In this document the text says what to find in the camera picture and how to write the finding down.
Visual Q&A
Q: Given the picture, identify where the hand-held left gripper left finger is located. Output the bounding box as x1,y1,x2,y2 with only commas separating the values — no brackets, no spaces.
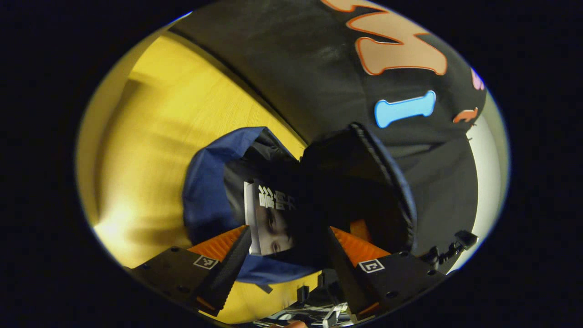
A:
125,225,252,317

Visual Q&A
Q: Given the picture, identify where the dark face cover book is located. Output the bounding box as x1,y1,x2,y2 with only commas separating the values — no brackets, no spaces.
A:
244,181,301,256

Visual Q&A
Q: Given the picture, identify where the blue schoolbag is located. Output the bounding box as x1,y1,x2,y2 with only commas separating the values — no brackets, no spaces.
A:
182,122,417,285

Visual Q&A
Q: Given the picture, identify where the black backdrop cloth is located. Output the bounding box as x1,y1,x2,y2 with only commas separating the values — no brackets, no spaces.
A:
169,0,488,274

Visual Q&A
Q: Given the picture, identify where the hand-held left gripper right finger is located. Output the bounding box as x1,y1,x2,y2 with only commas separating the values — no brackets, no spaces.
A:
326,225,448,322

